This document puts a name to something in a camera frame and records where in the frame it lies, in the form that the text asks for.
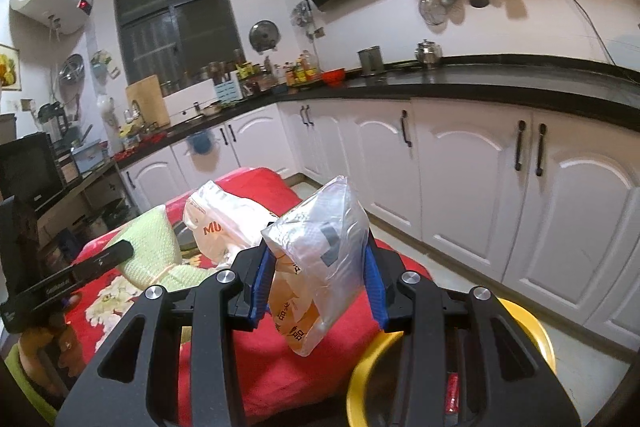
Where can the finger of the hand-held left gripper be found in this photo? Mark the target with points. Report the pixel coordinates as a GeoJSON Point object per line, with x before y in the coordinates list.
{"type": "Point", "coordinates": [105, 256]}

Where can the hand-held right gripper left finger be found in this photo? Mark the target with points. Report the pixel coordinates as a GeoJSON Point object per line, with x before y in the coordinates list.
{"type": "Point", "coordinates": [261, 287]}

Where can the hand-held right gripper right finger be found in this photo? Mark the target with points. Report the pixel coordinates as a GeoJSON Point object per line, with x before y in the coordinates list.
{"type": "Point", "coordinates": [372, 287]}

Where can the clear plastic bag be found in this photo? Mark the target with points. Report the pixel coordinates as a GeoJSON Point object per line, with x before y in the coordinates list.
{"type": "Point", "coordinates": [325, 227]}

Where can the yellow bin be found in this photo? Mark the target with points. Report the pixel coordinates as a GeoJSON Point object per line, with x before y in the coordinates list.
{"type": "Point", "coordinates": [361, 377]}

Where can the person's left forearm green sleeve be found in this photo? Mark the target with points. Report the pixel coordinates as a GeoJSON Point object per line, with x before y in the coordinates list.
{"type": "Point", "coordinates": [20, 387]}

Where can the person's left hand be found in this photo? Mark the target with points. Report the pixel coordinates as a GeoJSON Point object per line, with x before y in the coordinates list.
{"type": "Point", "coordinates": [50, 342]}

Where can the green foam net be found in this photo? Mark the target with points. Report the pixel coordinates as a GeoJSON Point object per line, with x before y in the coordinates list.
{"type": "Point", "coordinates": [150, 247]}

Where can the black microwave oven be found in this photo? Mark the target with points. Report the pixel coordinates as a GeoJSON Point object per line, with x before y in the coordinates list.
{"type": "Point", "coordinates": [27, 169]}

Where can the white orange-print plastic bag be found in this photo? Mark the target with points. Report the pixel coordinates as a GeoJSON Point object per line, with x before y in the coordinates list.
{"type": "Point", "coordinates": [225, 217]}

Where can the red floral blanket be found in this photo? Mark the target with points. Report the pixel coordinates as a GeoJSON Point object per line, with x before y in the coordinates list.
{"type": "Point", "coordinates": [320, 387]}

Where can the black electric thermos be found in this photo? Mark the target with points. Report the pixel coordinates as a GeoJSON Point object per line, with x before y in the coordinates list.
{"type": "Point", "coordinates": [52, 119]}

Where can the small red wrapper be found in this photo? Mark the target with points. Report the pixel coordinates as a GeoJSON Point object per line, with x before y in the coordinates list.
{"type": "Point", "coordinates": [452, 394]}

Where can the white kitchen base cabinets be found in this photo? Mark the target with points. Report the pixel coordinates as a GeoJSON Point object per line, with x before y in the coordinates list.
{"type": "Point", "coordinates": [470, 187]}

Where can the blue hanging scoop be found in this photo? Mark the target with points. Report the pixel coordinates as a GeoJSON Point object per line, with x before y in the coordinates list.
{"type": "Point", "coordinates": [202, 143]}

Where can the wooden cutting board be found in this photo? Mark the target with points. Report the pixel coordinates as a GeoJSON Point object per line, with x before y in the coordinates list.
{"type": "Point", "coordinates": [147, 102]}

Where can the hanging metal basin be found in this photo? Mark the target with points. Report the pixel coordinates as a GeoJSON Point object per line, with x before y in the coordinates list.
{"type": "Point", "coordinates": [71, 69]}

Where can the blue knife block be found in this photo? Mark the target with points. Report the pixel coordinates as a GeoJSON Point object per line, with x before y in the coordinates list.
{"type": "Point", "coordinates": [229, 91]}

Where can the red bowl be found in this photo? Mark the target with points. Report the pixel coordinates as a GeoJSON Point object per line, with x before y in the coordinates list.
{"type": "Point", "coordinates": [333, 77]}

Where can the group of condiment bottles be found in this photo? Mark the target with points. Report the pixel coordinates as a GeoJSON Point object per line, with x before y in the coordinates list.
{"type": "Point", "coordinates": [302, 69]}

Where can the metal pot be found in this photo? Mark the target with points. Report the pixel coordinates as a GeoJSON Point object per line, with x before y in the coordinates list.
{"type": "Point", "coordinates": [370, 61]}

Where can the steel teapot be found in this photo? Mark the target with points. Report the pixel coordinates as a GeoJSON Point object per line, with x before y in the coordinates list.
{"type": "Point", "coordinates": [428, 53]}

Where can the dark framed window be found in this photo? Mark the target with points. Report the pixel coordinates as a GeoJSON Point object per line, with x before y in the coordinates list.
{"type": "Point", "coordinates": [170, 17]}

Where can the hanging steel pot lid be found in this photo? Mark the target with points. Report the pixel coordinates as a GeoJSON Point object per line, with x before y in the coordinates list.
{"type": "Point", "coordinates": [264, 37]}

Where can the framed wall picture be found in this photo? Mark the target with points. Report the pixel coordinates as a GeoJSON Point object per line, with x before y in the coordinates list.
{"type": "Point", "coordinates": [9, 67]}

